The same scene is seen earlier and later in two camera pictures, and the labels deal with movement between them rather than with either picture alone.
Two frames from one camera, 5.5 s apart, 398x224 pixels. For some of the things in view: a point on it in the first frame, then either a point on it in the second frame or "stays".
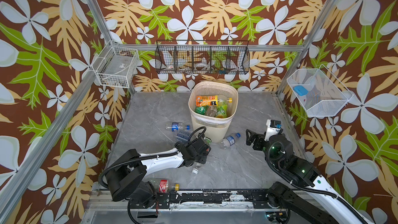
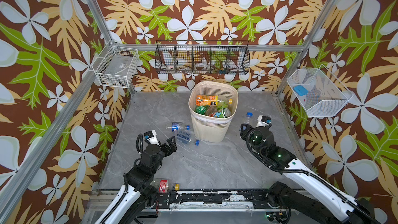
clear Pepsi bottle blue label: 174,126 stays
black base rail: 214,198 stays
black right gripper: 258,140 → 247,131
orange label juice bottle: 216,100 stays
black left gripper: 204,157 → 172,146
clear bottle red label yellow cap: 159,185 stays
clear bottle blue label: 229,141 → 249,115
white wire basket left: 116,67 stays
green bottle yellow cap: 201,109 stays
